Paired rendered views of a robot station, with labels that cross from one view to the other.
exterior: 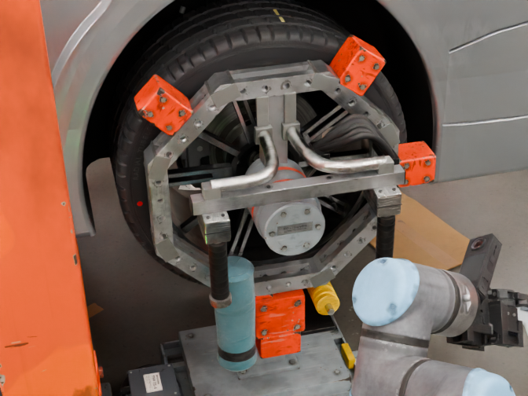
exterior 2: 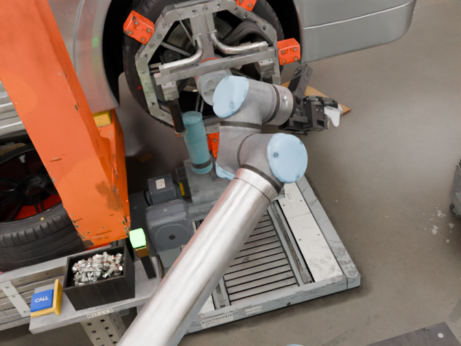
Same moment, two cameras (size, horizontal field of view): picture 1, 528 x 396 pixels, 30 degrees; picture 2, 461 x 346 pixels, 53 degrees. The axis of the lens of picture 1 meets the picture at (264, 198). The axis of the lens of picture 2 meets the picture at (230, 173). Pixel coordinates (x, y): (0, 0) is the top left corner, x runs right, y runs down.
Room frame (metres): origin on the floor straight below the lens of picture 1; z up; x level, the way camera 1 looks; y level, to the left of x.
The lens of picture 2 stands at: (0.15, -0.23, 1.67)
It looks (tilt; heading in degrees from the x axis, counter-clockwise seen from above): 39 degrees down; 7
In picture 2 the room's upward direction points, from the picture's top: 11 degrees counter-clockwise
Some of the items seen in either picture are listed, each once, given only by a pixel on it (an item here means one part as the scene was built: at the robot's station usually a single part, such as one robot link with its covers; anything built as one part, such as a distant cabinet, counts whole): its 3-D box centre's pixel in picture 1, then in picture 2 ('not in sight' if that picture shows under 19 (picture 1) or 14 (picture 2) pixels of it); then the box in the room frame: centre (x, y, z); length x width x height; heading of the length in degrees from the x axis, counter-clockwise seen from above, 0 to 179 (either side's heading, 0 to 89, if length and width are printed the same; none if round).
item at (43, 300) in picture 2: not in sight; (42, 301); (1.06, 0.58, 0.47); 0.07 x 0.07 x 0.02; 13
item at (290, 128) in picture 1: (335, 132); (234, 31); (1.71, -0.15, 1.03); 0.19 x 0.18 x 0.11; 13
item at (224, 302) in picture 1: (218, 269); (176, 115); (1.54, 0.09, 0.83); 0.04 x 0.04 x 0.16
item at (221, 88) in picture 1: (273, 185); (210, 70); (1.81, -0.02, 0.85); 0.54 x 0.07 x 0.54; 103
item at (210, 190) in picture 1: (238, 145); (180, 44); (1.66, 0.05, 1.03); 0.19 x 0.18 x 0.11; 13
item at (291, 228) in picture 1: (282, 203); (213, 78); (1.74, -0.04, 0.85); 0.21 x 0.14 x 0.14; 13
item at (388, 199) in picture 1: (382, 193); (264, 64); (1.64, -0.23, 0.93); 0.09 x 0.05 x 0.05; 13
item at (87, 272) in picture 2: not in sight; (100, 276); (1.11, 0.37, 0.51); 0.20 x 0.14 x 0.13; 100
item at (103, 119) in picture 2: not in sight; (94, 114); (1.82, 0.51, 0.71); 0.14 x 0.14 x 0.05; 13
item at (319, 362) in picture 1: (261, 325); (222, 152); (1.97, 0.02, 0.32); 0.40 x 0.30 x 0.28; 103
